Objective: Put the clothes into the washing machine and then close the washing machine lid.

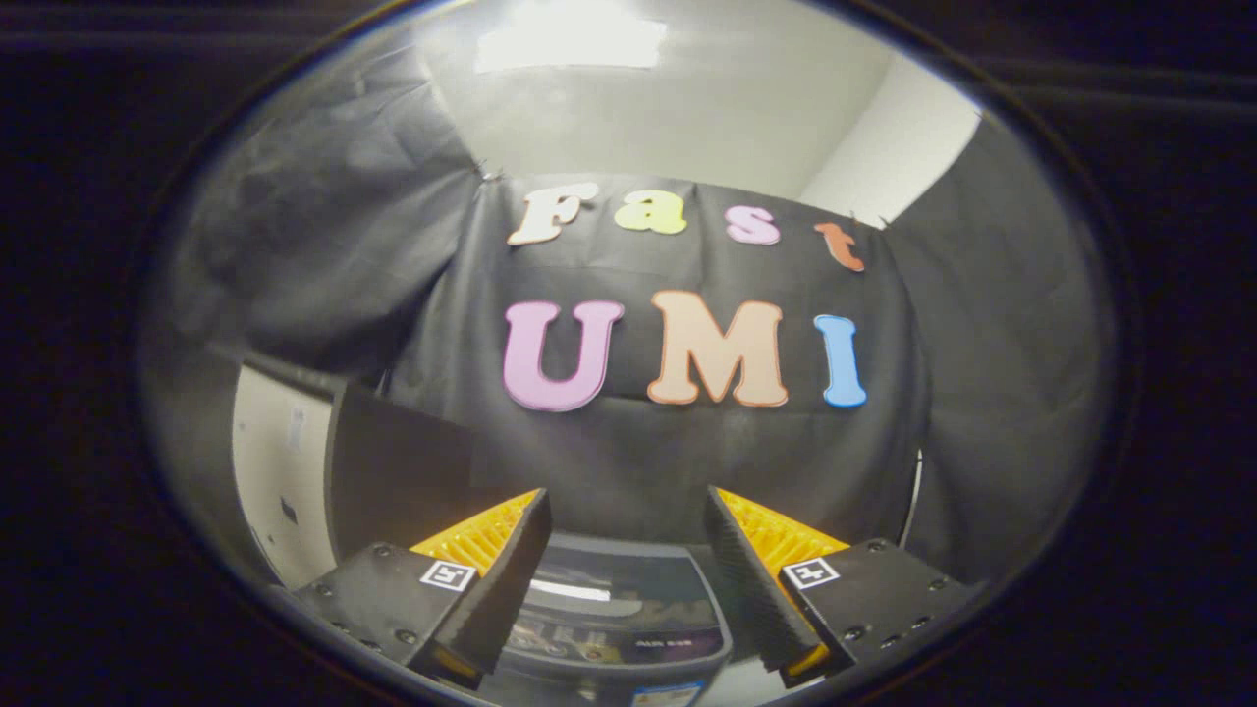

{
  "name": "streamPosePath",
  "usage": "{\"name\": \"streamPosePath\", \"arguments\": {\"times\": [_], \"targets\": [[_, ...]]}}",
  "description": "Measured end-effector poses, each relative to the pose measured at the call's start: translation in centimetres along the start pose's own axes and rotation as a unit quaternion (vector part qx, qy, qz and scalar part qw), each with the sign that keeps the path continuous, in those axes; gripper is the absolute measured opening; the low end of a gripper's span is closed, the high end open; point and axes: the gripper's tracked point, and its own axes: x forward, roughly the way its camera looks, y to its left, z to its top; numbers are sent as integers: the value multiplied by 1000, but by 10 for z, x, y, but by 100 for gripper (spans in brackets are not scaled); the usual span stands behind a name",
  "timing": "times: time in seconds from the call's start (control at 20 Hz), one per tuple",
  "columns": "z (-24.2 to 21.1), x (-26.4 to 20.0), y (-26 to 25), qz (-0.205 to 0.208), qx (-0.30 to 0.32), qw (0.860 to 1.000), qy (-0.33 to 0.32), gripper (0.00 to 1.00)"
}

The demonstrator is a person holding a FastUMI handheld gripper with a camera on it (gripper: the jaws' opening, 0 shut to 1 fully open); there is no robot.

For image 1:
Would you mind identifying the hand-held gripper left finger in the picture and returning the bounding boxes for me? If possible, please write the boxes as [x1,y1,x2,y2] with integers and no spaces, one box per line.
[295,488,554,691]

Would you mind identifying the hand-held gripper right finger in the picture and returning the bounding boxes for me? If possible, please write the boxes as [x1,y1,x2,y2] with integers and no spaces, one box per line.
[702,484,983,688]

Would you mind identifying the dark grey washing machine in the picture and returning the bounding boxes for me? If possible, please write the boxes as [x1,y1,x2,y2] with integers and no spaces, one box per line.
[481,533,736,707]

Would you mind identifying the black backdrop cloth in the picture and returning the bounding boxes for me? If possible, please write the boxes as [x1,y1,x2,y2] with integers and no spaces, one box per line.
[137,39,1120,590]

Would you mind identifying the backdrop stand pole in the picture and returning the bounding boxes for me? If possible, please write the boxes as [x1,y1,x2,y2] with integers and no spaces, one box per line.
[899,447,929,551]

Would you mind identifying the grey and beige cabinet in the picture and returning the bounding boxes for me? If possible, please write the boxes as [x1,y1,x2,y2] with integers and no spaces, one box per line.
[231,358,477,590]

